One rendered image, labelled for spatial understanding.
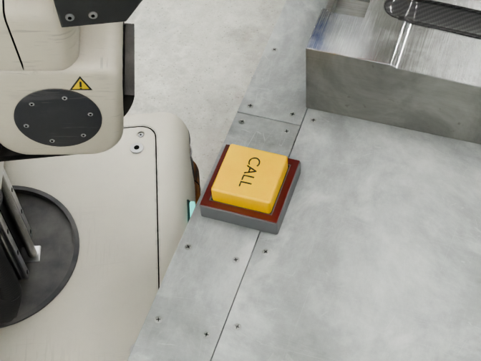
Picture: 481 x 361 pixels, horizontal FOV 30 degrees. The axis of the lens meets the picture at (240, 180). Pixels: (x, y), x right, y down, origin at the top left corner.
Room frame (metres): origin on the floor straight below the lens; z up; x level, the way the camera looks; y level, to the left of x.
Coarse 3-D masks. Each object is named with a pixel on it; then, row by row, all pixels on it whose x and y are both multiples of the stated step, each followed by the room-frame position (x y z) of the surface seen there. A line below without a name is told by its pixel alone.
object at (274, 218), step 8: (224, 152) 0.57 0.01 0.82; (288, 160) 0.55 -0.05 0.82; (296, 160) 0.55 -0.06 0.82; (216, 168) 0.55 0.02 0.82; (296, 168) 0.54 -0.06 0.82; (288, 176) 0.53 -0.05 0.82; (208, 184) 0.53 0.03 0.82; (288, 184) 0.52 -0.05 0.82; (208, 192) 0.52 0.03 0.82; (208, 200) 0.51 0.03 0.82; (280, 200) 0.50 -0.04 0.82; (224, 208) 0.50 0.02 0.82; (232, 208) 0.50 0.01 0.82; (240, 208) 0.50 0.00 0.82; (280, 208) 0.49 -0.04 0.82; (256, 216) 0.49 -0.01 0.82; (264, 216) 0.49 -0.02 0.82; (272, 216) 0.49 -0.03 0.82
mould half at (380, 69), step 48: (384, 0) 0.69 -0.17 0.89; (432, 0) 0.69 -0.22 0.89; (480, 0) 0.69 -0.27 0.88; (336, 48) 0.63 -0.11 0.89; (384, 48) 0.63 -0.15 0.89; (432, 48) 0.62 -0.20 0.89; (480, 48) 0.62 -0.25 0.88; (336, 96) 0.62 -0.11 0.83; (384, 96) 0.60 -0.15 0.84; (432, 96) 0.59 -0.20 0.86; (480, 96) 0.57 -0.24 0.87; (480, 144) 0.56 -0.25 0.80
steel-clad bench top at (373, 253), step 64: (320, 0) 0.80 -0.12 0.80; (256, 128) 0.61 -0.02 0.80; (320, 128) 0.61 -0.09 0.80; (384, 128) 0.60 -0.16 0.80; (320, 192) 0.52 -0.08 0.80; (384, 192) 0.52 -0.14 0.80; (448, 192) 0.51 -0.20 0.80; (192, 256) 0.46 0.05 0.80; (256, 256) 0.46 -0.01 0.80; (320, 256) 0.45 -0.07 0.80; (384, 256) 0.44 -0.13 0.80; (448, 256) 0.43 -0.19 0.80; (192, 320) 0.39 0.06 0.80; (256, 320) 0.39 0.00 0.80; (320, 320) 0.38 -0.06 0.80; (384, 320) 0.38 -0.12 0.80; (448, 320) 0.37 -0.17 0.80
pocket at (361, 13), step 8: (336, 0) 0.72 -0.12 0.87; (344, 0) 0.73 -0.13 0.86; (352, 0) 0.73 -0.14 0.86; (360, 0) 0.73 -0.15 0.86; (368, 0) 0.72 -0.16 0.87; (328, 8) 0.71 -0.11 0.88; (336, 8) 0.72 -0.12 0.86; (344, 8) 0.72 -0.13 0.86; (352, 8) 0.72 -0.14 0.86; (360, 8) 0.71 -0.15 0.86; (360, 16) 0.70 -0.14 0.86
